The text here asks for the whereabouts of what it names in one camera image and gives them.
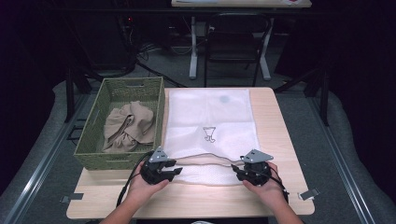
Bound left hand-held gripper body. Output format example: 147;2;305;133
139;146;172;186

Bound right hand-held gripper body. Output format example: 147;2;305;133
241;148;275;187

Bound beige garment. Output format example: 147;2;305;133
102;101;157;153

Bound white mesh laundry bag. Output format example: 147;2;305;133
163;88;262;187

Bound green woven basket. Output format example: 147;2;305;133
73;77;166;171

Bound person's left hand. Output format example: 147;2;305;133
125;167;171;203

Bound person's right hand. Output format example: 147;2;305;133
242;161;289;209

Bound grey table edge clip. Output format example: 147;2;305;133
60;192;84;204
298;188;320;202

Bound black metal stand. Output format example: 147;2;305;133
274;66;331;127
64;62;104;124

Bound desk with white legs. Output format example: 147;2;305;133
171;0;312;82

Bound black chair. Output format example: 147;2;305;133
204;12;272;88

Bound dark equipment cabinet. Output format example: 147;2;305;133
62;12;138;73

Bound right hand-held gripper black cable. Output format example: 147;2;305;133
248;167;290;204

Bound metal floor rail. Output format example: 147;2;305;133
306;92;377;224
1;92;92;224

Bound black floor bracket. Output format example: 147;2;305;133
66;118;85;141

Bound bundle of floor cables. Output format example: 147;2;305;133
136;40;188;88

